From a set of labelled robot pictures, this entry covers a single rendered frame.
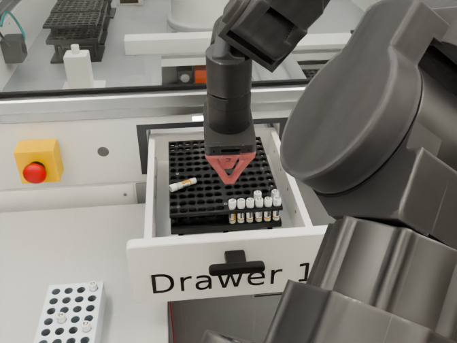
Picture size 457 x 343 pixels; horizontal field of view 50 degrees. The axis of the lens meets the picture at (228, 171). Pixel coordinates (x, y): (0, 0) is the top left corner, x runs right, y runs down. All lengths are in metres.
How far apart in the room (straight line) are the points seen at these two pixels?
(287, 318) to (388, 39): 0.13
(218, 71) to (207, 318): 0.83
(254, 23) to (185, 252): 0.31
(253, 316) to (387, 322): 1.14
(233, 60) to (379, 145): 0.40
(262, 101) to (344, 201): 0.73
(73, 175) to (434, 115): 0.86
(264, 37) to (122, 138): 0.47
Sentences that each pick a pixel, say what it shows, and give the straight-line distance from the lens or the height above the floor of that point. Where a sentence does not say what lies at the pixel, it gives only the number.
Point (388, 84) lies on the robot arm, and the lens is 0.22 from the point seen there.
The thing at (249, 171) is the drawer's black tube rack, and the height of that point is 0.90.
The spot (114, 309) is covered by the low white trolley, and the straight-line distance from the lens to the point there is 0.83.
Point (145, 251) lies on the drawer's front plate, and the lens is 0.68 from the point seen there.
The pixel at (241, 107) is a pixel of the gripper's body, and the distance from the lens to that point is 0.62.
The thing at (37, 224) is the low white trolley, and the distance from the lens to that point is 1.02.
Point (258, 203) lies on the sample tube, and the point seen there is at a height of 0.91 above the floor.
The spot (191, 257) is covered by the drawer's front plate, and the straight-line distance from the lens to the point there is 0.69.
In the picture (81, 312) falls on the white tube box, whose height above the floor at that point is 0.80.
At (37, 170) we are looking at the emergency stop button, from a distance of 0.94.
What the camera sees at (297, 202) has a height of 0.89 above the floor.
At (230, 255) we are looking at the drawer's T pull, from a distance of 0.67.
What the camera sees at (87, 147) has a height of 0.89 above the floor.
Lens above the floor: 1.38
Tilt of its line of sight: 34 degrees down
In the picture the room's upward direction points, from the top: straight up
